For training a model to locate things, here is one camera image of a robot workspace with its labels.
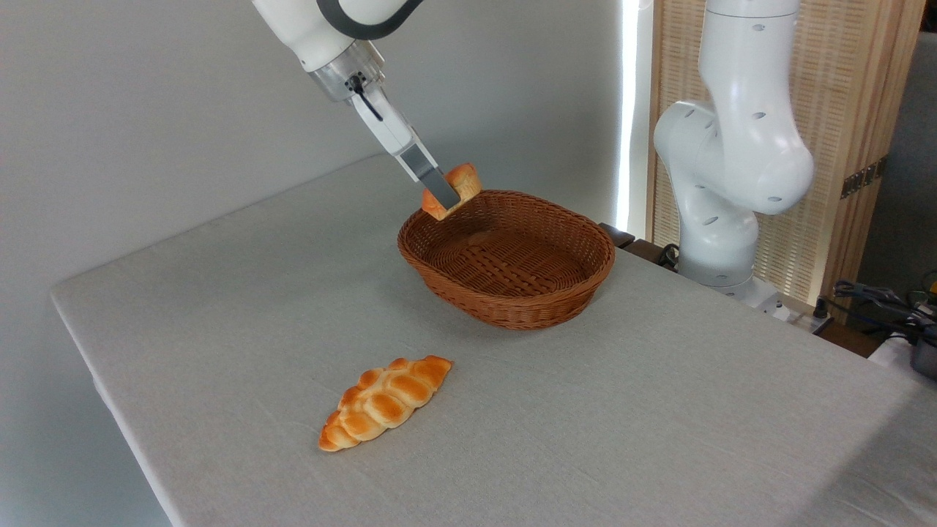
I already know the dark metal screen hinge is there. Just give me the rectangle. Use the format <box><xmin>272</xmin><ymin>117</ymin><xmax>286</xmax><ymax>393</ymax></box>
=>
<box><xmin>840</xmin><ymin>157</ymin><xmax>889</xmax><ymax>200</ymax></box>

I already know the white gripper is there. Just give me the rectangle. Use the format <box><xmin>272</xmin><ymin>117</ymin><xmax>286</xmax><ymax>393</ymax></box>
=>
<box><xmin>349</xmin><ymin>83</ymin><xmax>463</xmax><ymax>212</ymax></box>

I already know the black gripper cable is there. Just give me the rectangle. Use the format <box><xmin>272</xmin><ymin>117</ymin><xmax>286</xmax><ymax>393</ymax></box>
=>
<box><xmin>345</xmin><ymin>72</ymin><xmax>384</xmax><ymax>122</ymax></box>

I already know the brown wicker basket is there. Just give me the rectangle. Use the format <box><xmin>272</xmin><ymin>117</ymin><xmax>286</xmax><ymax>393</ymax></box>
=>
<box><xmin>397</xmin><ymin>190</ymin><xmax>616</xmax><ymax>331</ymax></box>

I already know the grey tablecloth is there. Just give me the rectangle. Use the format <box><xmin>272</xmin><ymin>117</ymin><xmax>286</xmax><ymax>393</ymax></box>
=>
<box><xmin>50</xmin><ymin>154</ymin><xmax>937</xmax><ymax>527</ymax></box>

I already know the black cable bundle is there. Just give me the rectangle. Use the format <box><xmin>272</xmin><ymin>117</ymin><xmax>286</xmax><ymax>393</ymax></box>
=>
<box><xmin>815</xmin><ymin>280</ymin><xmax>937</xmax><ymax>346</ymax></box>

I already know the muffin-shaped orange bread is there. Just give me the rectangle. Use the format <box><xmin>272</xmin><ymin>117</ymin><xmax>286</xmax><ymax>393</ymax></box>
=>
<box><xmin>421</xmin><ymin>162</ymin><xmax>483</xmax><ymax>222</ymax></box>

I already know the wooden slatted screen panel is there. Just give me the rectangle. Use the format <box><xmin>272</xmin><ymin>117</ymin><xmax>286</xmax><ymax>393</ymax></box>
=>
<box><xmin>648</xmin><ymin>0</ymin><xmax>927</xmax><ymax>310</ymax></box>

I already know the grey metal object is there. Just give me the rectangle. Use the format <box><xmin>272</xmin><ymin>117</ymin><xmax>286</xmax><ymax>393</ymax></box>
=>
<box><xmin>911</xmin><ymin>335</ymin><xmax>937</xmax><ymax>381</ymax></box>

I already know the braided golden bread loaf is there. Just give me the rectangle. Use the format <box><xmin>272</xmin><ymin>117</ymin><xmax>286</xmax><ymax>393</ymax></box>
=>
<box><xmin>318</xmin><ymin>355</ymin><xmax>453</xmax><ymax>453</ymax></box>

